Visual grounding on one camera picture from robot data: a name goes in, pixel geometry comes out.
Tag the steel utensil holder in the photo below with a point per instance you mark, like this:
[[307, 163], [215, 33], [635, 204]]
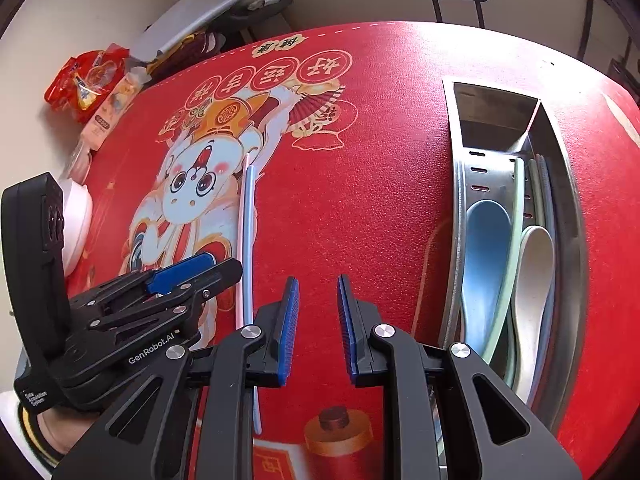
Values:
[[570, 210]]

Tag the red printed table mat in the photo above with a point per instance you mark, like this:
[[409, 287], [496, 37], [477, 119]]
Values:
[[380, 160]]

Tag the white bowl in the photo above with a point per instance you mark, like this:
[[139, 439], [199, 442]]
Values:
[[77, 220]]

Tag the person's left hand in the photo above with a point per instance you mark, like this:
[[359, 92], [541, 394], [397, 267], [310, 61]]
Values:
[[67, 430]]

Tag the white printed pack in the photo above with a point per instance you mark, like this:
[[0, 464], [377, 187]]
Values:
[[107, 115]]

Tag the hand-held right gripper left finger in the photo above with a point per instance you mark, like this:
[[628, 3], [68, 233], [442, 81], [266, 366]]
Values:
[[289, 330]]

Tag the cream spoon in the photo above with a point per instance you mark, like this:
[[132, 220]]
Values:
[[537, 260]]

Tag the dark cloth pile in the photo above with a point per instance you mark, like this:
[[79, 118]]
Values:
[[195, 47]]

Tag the blue spoon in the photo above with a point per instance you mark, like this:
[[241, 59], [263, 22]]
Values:
[[487, 240]]

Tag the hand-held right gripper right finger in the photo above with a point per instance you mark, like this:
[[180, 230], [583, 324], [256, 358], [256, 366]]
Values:
[[347, 330]]

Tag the person's left forearm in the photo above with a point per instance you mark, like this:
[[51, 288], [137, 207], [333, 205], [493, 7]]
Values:
[[25, 430]]

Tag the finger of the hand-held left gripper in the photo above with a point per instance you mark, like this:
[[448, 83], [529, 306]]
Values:
[[182, 272], [200, 285]]

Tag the grey plastic board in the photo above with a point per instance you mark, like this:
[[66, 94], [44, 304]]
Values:
[[200, 10]]

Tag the red snack bag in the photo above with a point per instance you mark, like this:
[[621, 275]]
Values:
[[80, 85]]

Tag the green chopstick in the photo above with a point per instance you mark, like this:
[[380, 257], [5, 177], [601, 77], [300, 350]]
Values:
[[515, 240]]

